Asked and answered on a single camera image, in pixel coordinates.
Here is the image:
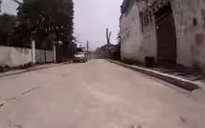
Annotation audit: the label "raised concrete kerb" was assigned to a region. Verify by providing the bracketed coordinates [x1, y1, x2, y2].
[108, 59, 205, 93]

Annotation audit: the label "weathered white building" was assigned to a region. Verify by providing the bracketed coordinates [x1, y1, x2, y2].
[119, 0, 205, 73]

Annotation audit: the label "low building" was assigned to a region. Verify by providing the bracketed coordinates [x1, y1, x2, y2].
[93, 43, 121, 61]

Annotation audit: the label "pale concrete road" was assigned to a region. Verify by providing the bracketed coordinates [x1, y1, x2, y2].
[0, 58, 205, 128]

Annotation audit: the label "concrete kerb with verge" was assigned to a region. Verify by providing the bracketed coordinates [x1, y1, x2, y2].
[0, 60, 73, 80]

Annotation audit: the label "white car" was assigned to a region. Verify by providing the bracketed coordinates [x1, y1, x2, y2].
[72, 46, 89, 64]

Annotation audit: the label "white wall with pillars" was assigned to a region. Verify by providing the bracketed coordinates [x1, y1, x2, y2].
[0, 39, 58, 70]

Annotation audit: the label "thin pole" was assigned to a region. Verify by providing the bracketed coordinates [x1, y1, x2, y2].
[85, 39, 90, 61]

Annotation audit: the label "dark green trees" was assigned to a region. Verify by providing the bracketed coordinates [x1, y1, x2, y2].
[0, 0, 78, 63]

